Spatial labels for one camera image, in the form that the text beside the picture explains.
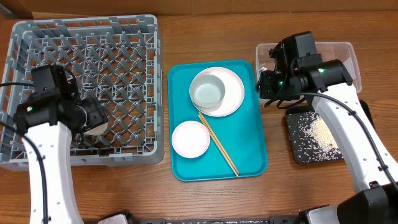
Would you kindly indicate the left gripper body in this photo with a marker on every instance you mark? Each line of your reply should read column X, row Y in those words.
column 95, row 112

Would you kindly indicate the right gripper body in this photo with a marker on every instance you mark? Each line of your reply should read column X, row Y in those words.
column 265, row 86

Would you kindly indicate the white cup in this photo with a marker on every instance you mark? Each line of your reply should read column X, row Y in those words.
column 97, row 130

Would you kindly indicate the grey-green bowl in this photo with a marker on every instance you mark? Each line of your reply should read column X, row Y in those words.
column 207, row 91

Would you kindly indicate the cooked rice pile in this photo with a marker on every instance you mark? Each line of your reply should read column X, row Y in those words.
column 320, row 137

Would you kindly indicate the pink bowl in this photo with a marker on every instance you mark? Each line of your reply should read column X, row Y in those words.
column 190, row 139

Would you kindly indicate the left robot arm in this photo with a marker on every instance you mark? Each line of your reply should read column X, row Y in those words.
column 47, row 121

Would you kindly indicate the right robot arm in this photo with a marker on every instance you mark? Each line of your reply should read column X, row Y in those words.
column 301, row 74

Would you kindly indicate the grey dishwasher rack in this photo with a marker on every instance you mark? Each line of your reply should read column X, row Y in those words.
column 117, row 60

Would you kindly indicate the white round plate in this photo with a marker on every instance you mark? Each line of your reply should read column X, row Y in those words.
column 234, row 92

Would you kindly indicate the teal plastic tray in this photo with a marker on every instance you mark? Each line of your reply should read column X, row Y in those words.
column 241, row 133

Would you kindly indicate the black tray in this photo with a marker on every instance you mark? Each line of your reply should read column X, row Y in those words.
column 304, row 137

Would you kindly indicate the wooden chopstick upper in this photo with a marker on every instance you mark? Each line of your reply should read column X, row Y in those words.
column 220, row 144

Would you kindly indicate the wooden chopstick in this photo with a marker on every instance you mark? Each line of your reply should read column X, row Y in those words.
column 217, row 146
column 220, row 144

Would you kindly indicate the wooden chopstick lower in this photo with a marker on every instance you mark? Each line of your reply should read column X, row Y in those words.
column 217, row 146

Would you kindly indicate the clear plastic bin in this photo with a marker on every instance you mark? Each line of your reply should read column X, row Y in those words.
column 342, row 51

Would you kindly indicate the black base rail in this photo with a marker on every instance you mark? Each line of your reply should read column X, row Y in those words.
column 127, row 217

